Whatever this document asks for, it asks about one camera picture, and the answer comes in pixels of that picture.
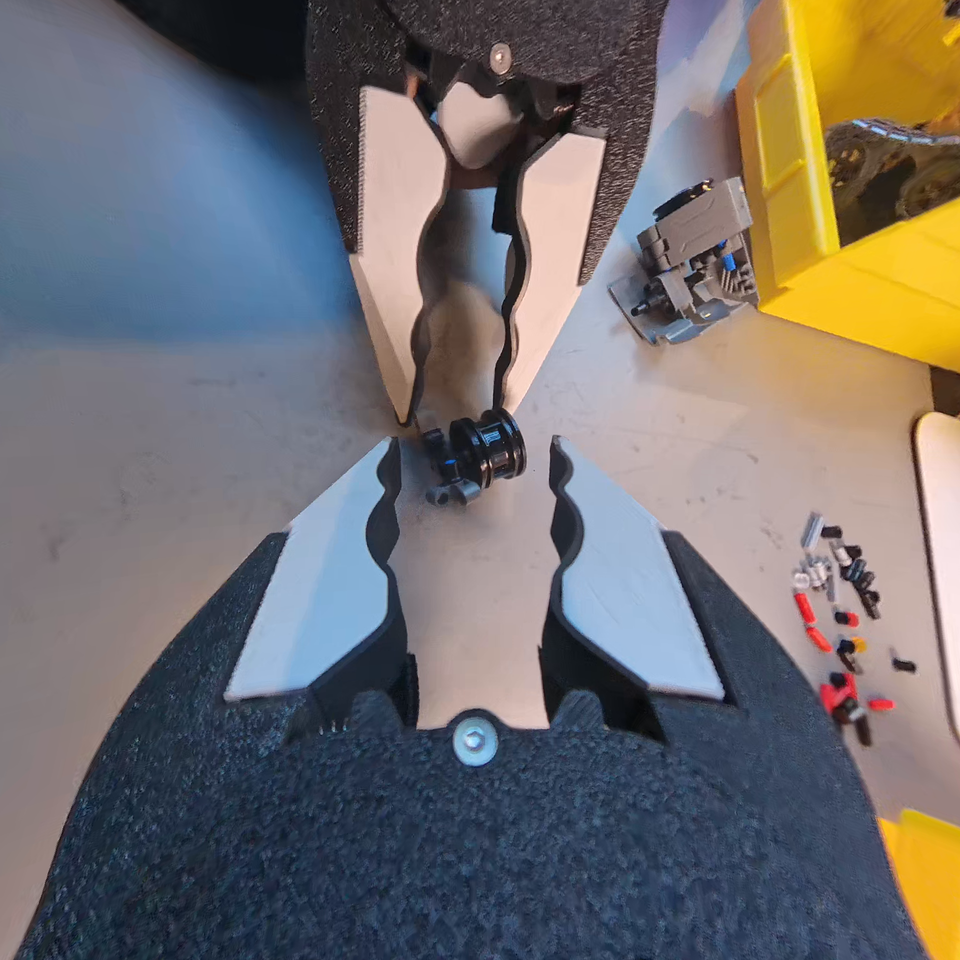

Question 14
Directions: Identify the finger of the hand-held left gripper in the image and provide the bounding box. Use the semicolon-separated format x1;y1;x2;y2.
348;84;451;429
491;131;609;412

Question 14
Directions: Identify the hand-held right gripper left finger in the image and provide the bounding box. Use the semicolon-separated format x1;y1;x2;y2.
223;436;410;702

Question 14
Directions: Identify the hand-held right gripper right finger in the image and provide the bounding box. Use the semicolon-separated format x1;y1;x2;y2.
547;435;727;702

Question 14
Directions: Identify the black toy wheel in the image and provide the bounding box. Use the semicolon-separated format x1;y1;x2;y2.
448;408;528;483

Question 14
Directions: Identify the grey desk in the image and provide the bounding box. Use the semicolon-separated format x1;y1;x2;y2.
0;0;960;960

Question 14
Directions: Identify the grey black brick model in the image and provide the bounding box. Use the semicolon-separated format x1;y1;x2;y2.
607;176;761;347

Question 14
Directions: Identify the pile of small brick pieces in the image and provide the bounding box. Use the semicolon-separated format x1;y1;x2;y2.
791;512;918;748

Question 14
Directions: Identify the yellow storage bin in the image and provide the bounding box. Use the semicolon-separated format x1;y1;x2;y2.
735;0;960;374
876;807;960;960

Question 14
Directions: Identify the yellow toy tracked vehicle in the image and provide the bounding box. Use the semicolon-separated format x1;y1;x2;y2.
825;116;960;246

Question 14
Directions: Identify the white rounded base plate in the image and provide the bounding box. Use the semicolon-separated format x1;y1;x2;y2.
911;411;960;741

